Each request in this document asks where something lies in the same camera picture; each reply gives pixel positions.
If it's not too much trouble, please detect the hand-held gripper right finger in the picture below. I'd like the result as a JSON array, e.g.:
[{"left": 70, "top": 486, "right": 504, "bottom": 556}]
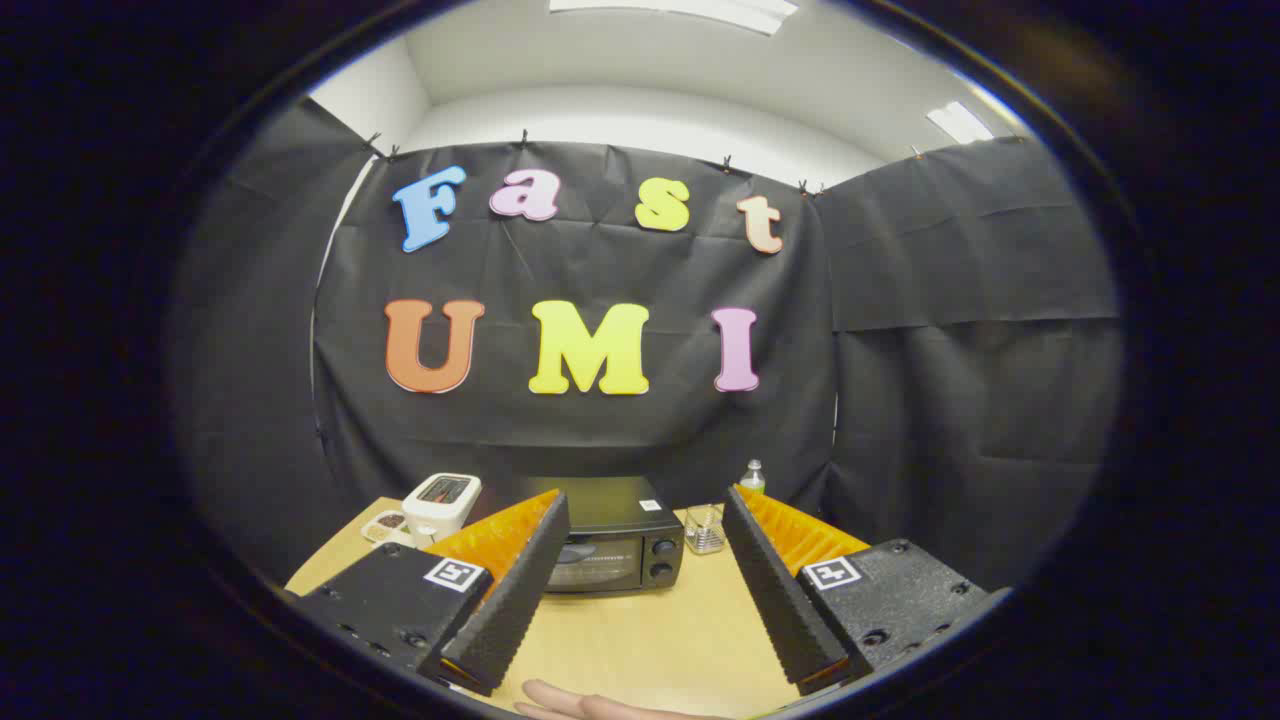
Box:
[{"left": 722, "top": 485, "right": 1011, "bottom": 698}]

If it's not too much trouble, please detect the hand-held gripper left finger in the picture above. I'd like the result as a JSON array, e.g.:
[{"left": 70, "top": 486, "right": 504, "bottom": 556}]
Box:
[{"left": 285, "top": 490, "right": 571, "bottom": 698}]

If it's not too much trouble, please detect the black toaster oven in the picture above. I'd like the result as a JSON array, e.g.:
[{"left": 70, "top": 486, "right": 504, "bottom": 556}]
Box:
[{"left": 520, "top": 476, "right": 687, "bottom": 597}]

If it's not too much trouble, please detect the white pop-up toaster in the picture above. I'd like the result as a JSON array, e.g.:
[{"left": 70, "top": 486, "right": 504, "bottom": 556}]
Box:
[{"left": 402, "top": 473, "right": 482, "bottom": 548}]

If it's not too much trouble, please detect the small white condiment dish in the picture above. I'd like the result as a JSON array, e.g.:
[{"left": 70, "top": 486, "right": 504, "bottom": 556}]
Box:
[{"left": 361, "top": 510, "right": 416, "bottom": 548}]

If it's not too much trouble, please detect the ceiling light panel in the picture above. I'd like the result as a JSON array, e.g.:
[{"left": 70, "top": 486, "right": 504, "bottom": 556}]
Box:
[
  {"left": 548, "top": 0, "right": 799, "bottom": 36},
  {"left": 926, "top": 100, "right": 996, "bottom": 146}
]

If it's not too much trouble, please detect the clear wire basket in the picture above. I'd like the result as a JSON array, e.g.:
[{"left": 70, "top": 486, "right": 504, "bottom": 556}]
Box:
[{"left": 685, "top": 504, "right": 726, "bottom": 556}]

